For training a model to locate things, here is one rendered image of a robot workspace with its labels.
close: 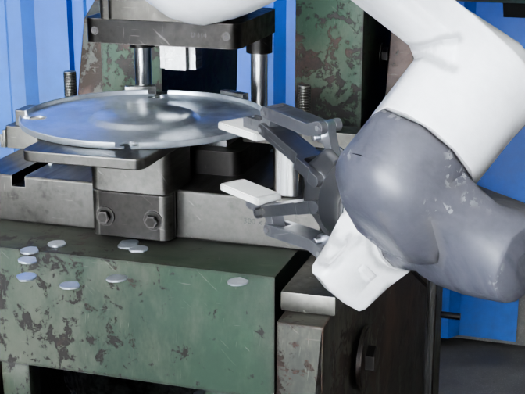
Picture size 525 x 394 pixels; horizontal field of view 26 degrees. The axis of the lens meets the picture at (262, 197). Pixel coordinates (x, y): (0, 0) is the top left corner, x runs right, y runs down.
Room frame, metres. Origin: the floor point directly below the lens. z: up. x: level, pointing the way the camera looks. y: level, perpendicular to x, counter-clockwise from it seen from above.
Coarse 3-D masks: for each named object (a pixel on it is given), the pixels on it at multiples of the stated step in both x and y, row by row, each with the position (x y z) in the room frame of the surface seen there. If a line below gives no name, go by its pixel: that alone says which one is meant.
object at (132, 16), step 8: (104, 0) 1.37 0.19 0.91; (112, 0) 1.34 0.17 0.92; (120, 0) 1.33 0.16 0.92; (128, 0) 1.33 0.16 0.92; (136, 0) 1.33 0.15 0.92; (144, 0) 1.32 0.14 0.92; (104, 8) 1.37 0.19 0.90; (112, 8) 1.34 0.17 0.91; (120, 8) 1.33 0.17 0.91; (128, 8) 1.33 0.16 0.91; (136, 8) 1.33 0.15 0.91; (144, 8) 1.32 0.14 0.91; (152, 8) 1.32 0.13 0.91; (104, 16) 1.37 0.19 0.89; (112, 16) 1.34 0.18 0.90; (120, 16) 1.33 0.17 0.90; (128, 16) 1.33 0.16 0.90; (136, 16) 1.33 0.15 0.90; (144, 16) 1.32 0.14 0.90; (152, 16) 1.32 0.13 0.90; (160, 16) 1.32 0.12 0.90
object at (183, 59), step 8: (160, 48) 1.42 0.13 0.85; (168, 48) 1.41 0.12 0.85; (176, 48) 1.41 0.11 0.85; (184, 48) 1.40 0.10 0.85; (192, 48) 1.41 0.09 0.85; (200, 48) 1.43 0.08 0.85; (160, 56) 1.42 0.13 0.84; (168, 56) 1.41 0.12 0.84; (176, 56) 1.41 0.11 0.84; (184, 56) 1.40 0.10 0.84; (192, 56) 1.41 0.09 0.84; (200, 56) 1.43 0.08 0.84; (160, 64) 1.42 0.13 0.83; (168, 64) 1.41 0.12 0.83; (176, 64) 1.41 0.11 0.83; (184, 64) 1.40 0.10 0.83; (192, 64) 1.41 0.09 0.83; (200, 64) 1.43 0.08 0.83
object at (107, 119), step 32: (96, 96) 1.44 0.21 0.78; (128, 96) 1.44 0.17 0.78; (160, 96) 1.45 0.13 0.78; (192, 96) 1.44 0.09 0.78; (224, 96) 1.42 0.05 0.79; (32, 128) 1.26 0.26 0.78; (64, 128) 1.26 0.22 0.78; (96, 128) 1.26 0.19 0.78; (128, 128) 1.25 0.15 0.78; (160, 128) 1.25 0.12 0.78; (192, 128) 1.26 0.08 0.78
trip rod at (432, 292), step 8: (432, 288) 1.66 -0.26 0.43; (432, 296) 1.66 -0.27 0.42; (432, 304) 1.66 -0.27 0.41; (432, 312) 1.66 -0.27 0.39; (432, 320) 1.66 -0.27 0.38; (432, 328) 1.66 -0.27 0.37; (432, 336) 1.66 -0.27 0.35; (424, 344) 1.66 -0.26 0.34; (432, 344) 1.66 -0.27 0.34; (424, 352) 1.66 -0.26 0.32; (432, 352) 1.66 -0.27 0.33; (424, 360) 1.66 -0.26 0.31; (432, 360) 1.66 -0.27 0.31; (424, 368) 1.66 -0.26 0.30; (424, 376) 1.66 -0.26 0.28; (424, 384) 1.66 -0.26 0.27; (424, 392) 1.66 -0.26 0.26
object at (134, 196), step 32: (32, 160) 1.16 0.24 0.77; (64, 160) 1.15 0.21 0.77; (96, 160) 1.14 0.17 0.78; (128, 160) 1.13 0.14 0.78; (160, 160) 1.25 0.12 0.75; (96, 192) 1.27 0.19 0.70; (128, 192) 1.26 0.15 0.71; (160, 192) 1.25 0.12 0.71; (96, 224) 1.28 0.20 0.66; (128, 224) 1.26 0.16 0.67; (160, 224) 1.25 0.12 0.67
